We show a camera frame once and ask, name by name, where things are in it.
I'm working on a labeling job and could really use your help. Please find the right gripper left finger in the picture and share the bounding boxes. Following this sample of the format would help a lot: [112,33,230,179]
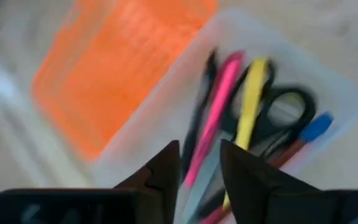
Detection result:
[113,139,180,224]

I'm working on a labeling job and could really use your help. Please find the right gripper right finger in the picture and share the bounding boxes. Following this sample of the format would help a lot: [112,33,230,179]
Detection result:
[221,139,319,224]

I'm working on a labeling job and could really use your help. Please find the matte black marker pen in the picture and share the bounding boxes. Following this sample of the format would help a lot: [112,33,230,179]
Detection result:
[180,49,219,181]

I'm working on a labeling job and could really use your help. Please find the brown pencil with blue eraser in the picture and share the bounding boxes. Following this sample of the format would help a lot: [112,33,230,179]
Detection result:
[268,111,335,169]

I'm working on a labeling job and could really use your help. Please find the yellow highlighter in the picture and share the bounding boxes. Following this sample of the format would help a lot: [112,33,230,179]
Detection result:
[233,57,270,150]

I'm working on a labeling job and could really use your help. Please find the pink highlighter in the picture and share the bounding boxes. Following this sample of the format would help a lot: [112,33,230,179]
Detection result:
[183,51,245,189]

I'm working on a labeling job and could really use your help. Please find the black handled scissors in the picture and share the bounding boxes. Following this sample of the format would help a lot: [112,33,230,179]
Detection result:
[181,62,318,224]

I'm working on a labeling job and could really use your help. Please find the clear plastic supply box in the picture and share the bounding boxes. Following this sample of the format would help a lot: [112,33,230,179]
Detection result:
[93,9,358,224]

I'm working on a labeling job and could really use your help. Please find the orange plastic box lid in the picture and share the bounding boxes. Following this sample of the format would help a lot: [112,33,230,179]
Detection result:
[31,0,219,161]

